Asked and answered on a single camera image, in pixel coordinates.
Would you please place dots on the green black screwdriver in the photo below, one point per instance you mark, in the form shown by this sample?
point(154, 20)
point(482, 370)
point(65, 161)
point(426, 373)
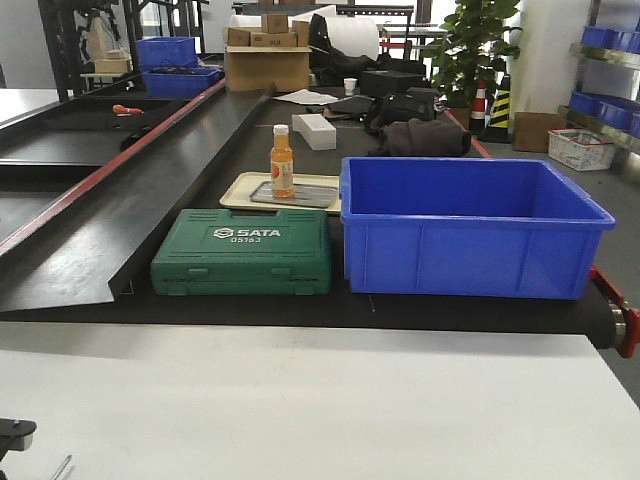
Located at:
point(57, 475)

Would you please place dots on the large cardboard box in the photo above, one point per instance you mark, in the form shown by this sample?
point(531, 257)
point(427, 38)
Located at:
point(257, 68)

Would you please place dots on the orange juice bottle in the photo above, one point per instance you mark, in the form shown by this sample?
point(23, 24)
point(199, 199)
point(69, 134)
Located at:
point(281, 163)

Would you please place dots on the blue bin on conveyor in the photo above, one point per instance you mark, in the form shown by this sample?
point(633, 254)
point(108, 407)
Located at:
point(184, 83)

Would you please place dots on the large blue plastic bin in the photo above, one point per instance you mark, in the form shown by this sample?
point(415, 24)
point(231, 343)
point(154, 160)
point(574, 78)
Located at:
point(467, 226)

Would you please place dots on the beige plastic tray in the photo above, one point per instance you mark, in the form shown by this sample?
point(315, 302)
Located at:
point(237, 195)

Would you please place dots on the small brown cardboard box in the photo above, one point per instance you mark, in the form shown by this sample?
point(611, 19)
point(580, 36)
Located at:
point(531, 130)

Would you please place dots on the green potted plant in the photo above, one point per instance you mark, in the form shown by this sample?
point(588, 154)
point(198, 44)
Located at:
point(475, 48)

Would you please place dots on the small metal tray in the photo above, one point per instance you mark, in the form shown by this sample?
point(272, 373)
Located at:
point(305, 195)

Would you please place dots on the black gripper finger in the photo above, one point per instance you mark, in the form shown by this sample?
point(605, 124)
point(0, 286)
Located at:
point(16, 435)

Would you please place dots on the red white traffic cone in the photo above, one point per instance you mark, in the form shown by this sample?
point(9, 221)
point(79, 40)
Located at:
point(478, 109)

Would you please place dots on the dark grey cloth bundle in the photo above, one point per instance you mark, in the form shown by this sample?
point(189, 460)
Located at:
point(417, 138)

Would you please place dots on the white foam block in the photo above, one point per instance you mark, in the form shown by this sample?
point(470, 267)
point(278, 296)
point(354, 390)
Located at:
point(319, 133)

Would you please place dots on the white paper cup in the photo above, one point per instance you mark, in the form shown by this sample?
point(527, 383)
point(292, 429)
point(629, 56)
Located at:
point(350, 85)

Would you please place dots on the black yellow traffic cone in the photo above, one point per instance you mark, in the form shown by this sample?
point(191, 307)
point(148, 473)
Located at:
point(497, 129)

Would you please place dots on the green SATA tool case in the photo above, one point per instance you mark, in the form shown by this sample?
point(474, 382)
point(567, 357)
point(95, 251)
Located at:
point(216, 252)

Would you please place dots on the white wire basket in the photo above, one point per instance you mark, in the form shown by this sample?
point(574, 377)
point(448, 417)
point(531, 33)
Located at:
point(580, 149)

